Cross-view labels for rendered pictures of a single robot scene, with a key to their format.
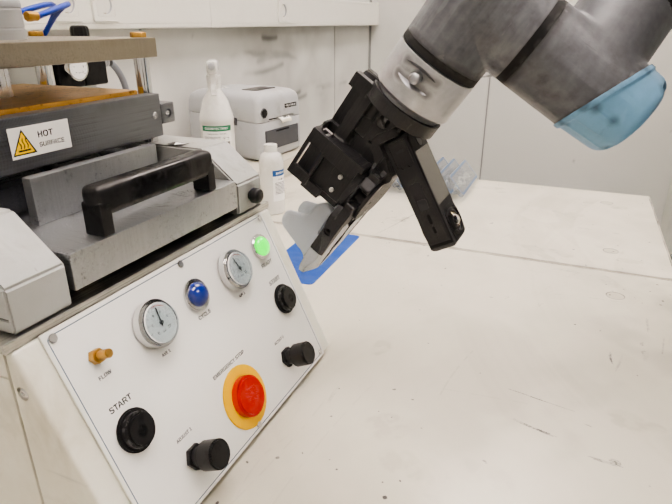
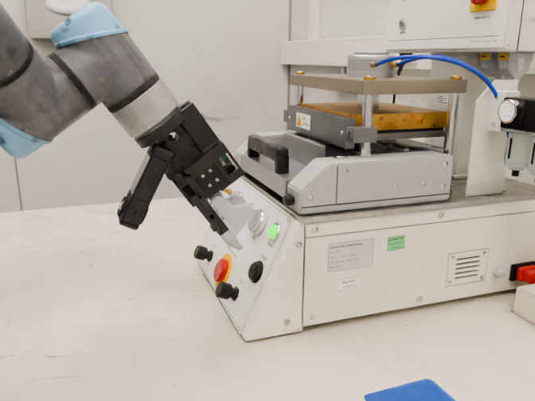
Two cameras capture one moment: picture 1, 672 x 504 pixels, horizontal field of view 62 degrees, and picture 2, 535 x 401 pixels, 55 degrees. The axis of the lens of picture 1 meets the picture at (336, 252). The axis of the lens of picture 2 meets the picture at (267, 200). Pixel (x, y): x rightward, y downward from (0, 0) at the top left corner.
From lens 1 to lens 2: 1.16 m
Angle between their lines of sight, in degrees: 123
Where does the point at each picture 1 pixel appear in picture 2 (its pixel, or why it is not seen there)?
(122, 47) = (345, 84)
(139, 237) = (253, 166)
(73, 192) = (292, 147)
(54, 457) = not seen: hidden behind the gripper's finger
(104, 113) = (322, 119)
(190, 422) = (217, 245)
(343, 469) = (159, 298)
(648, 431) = not seen: outside the picture
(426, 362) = (162, 367)
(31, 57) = (315, 83)
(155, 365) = not seen: hidden behind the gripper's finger
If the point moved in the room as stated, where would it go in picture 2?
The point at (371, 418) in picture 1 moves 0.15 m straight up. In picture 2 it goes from (166, 320) to (162, 227)
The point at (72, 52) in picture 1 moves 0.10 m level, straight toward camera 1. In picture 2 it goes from (327, 83) to (269, 82)
